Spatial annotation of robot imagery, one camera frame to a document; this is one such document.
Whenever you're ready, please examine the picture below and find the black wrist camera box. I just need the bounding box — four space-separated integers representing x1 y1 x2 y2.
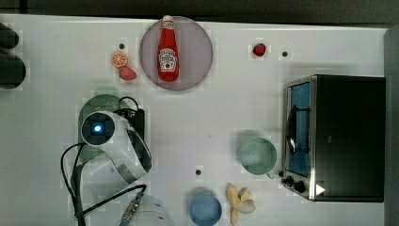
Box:
115 108 145 138

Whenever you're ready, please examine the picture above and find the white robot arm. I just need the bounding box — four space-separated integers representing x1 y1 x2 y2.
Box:
71 111 173 226

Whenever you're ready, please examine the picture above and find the blue plastic cup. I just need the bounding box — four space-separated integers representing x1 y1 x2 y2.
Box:
189 191 222 226

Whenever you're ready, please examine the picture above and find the small red strawberry toy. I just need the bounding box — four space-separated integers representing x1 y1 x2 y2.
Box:
252 43 266 57

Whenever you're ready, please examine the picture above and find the black toaster oven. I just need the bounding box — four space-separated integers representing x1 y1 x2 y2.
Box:
279 74 386 202

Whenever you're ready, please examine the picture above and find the grey round plate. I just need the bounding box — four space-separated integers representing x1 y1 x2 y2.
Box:
139 16 213 91

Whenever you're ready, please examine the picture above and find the green plastic cup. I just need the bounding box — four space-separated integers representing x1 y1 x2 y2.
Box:
239 137 277 179

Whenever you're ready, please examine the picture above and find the black cooking pot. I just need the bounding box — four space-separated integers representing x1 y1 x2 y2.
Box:
0 24 26 89

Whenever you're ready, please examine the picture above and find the pink strawberry toy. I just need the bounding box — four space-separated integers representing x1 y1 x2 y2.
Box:
120 67 136 81

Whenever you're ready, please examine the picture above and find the red ketchup bottle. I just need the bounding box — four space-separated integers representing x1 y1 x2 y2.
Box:
157 15 180 82

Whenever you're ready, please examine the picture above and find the orange slice toy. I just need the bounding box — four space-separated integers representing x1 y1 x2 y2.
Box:
111 52 128 68

